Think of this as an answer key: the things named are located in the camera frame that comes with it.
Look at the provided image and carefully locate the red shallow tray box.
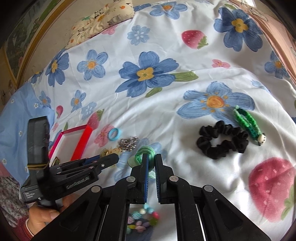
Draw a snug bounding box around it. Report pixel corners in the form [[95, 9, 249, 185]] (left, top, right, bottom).
[[49, 125, 93, 167]]

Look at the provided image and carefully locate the framed landscape painting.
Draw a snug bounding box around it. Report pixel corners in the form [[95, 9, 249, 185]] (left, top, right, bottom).
[[4, 1, 73, 86]]

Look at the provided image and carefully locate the gold green face watch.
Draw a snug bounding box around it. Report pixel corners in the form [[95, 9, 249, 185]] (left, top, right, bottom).
[[52, 157, 61, 166]]

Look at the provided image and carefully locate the black scrunchie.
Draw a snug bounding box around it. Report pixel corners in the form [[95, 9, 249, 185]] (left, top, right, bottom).
[[196, 120, 248, 160]]

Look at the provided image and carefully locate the cream cartoon print pillow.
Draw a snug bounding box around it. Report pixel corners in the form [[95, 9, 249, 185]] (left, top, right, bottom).
[[65, 1, 135, 49]]

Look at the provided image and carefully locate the pink cartoon blanket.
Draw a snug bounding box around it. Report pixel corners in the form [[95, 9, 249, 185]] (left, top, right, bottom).
[[231, 1, 295, 81]]

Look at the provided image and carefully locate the person's left hand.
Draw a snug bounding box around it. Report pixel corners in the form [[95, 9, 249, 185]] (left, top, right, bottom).
[[27, 193, 79, 235]]

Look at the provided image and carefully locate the light blue pillow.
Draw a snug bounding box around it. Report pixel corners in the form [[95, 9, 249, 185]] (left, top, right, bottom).
[[1, 83, 55, 185]]

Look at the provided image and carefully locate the colourful bead bracelet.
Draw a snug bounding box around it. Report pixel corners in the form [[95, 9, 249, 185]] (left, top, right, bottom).
[[125, 203, 161, 235]]

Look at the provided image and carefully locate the silver chain pile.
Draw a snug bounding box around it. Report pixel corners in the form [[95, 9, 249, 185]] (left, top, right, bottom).
[[117, 136, 139, 152]]

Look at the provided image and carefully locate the gold bear brooch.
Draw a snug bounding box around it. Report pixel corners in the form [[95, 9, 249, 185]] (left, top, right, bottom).
[[99, 148, 120, 169]]

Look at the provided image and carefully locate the blue hair tie ring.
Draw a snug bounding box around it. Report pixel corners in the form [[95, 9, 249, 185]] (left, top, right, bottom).
[[107, 127, 122, 142]]

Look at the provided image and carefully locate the mint green bow hair tie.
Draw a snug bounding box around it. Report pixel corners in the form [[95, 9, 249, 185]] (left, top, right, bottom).
[[127, 145, 157, 173]]

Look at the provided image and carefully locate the floral white bed quilt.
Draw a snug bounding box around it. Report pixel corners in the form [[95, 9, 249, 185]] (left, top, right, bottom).
[[33, 1, 295, 240]]

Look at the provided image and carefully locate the green knitted hair clip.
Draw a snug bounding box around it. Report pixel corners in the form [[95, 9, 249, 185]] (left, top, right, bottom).
[[233, 106, 267, 146]]

